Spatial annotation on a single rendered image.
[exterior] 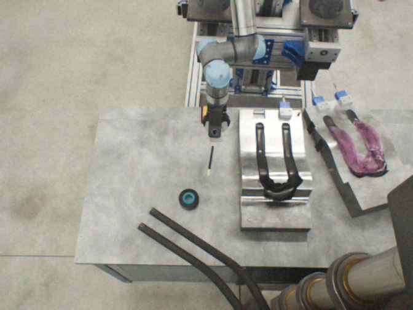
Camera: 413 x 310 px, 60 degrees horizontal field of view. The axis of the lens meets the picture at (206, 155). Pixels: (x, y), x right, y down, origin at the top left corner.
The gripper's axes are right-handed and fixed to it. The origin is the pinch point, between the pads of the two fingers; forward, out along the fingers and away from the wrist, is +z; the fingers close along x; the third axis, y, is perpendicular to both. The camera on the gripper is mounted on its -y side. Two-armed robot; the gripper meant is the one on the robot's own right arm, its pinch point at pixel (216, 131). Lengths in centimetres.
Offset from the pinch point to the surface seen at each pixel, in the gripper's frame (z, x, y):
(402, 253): -87, -17, -63
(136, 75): 95, 59, 102
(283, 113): 3.4, -27.7, 10.8
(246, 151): 6.7, -12.3, -5.4
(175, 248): 9.0, 14.3, -43.9
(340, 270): -59, -20, -61
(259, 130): 6.9, -18.2, 4.8
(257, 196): 8.1, -16.3, -23.8
